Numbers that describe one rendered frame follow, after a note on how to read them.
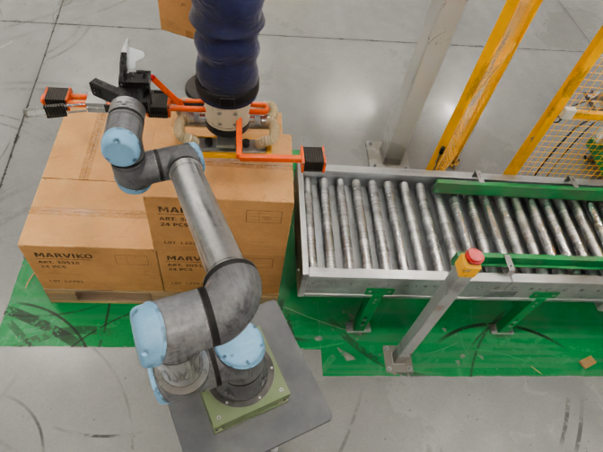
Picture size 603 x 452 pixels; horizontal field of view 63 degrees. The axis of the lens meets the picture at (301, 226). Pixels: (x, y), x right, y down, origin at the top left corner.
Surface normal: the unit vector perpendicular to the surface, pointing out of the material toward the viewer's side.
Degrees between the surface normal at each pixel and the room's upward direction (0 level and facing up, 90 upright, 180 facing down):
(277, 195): 0
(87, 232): 0
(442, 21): 90
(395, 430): 0
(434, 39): 90
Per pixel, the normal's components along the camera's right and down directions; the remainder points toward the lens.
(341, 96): 0.12, -0.59
